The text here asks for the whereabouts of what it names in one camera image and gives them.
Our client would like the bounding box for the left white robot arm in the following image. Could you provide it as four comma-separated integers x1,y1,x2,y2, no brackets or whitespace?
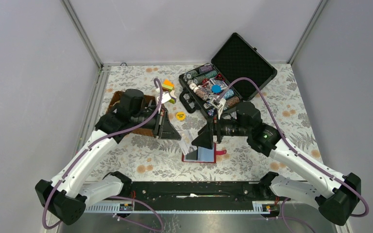
35,89,181,225

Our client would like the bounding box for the blue dealer chip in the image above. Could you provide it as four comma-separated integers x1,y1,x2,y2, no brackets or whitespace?
211,85,222,94

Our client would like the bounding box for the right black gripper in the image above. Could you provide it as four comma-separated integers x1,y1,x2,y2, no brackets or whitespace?
191,108,251,149

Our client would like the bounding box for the single white card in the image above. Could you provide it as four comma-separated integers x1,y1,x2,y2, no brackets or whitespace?
178,130,197,155

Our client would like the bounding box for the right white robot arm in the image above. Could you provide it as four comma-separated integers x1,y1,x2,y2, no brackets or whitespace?
192,102,361,226

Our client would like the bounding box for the green purple toy block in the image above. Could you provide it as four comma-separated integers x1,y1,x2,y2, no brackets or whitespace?
163,90,177,104

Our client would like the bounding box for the black poker chip case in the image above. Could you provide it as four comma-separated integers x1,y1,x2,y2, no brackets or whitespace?
179,33,277,118

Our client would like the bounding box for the red card holder wallet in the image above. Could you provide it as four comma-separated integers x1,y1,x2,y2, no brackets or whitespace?
181,143,227,164

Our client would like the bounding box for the floral tablecloth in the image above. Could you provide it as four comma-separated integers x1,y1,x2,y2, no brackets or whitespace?
87,64,321,182

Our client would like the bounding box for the playing card deck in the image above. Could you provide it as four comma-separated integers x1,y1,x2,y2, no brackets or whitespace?
209,78,228,91

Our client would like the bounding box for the orange brown toy block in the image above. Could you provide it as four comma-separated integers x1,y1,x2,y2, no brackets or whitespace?
161,80,174,92

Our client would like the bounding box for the yellow big blind button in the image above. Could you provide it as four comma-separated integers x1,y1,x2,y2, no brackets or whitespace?
175,112,186,121

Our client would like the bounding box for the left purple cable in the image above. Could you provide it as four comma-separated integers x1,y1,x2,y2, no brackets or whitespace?
41,78,165,233

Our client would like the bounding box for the brown wicker basket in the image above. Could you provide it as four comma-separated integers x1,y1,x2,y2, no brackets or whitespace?
102,89,157,133

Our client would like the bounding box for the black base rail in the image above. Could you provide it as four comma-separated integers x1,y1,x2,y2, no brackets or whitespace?
101,171,292,213

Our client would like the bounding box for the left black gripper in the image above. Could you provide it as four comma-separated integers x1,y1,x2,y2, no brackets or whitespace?
131,107,182,140

